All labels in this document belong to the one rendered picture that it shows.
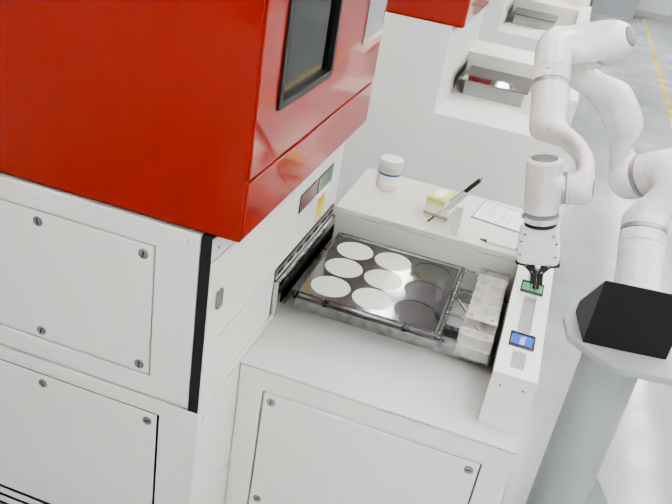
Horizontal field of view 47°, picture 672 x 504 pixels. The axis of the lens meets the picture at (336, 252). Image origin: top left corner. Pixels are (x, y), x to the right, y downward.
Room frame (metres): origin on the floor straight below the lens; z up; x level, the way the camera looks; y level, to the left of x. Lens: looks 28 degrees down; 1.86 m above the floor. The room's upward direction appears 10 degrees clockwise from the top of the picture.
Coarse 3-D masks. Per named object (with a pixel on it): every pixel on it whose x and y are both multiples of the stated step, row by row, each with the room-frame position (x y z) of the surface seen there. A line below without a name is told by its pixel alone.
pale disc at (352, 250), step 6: (342, 246) 1.86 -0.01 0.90; (348, 246) 1.86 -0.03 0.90; (354, 246) 1.87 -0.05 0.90; (360, 246) 1.88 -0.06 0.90; (366, 246) 1.88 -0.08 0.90; (342, 252) 1.82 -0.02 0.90; (348, 252) 1.83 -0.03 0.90; (354, 252) 1.84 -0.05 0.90; (360, 252) 1.84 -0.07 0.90; (366, 252) 1.85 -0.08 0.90; (372, 252) 1.85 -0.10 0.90; (354, 258) 1.80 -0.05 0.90; (360, 258) 1.81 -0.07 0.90; (366, 258) 1.81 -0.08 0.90
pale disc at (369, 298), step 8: (368, 288) 1.66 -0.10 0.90; (352, 296) 1.61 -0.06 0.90; (360, 296) 1.61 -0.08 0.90; (368, 296) 1.62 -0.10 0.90; (376, 296) 1.63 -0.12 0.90; (384, 296) 1.63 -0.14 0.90; (360, 304) 1.58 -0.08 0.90; (368, 304) 1.58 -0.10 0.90; (376, 304) 1.59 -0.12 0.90; (384, 304) 1.60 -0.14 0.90
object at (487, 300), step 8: (480, 288) 1.79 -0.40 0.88; (488, 288) 1.80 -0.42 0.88; (496, 288) 1.81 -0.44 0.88; (472, 296) 1.74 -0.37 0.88; (480, 296) 1.75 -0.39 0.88; (488, 296) 1.76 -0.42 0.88; (496, 296) 1.77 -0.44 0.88; (472, 304) 1.70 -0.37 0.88; (480, 304) 1.71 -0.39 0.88; (488, 304) 1.72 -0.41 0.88; (496, 304) 1.72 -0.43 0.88; (480, 312) 1.67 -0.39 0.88; (488, 312) 1.68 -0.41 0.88; (496, 312) 1.68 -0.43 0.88; (456, 344) 1.51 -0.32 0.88; (456, 352) 1.50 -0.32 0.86; (464, 352) 1.50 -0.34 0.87; (472, 352) 1.50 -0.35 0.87; (480, 352) 1.49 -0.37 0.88; (488, 352) 1.50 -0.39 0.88; (480, 360) 1.49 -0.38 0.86
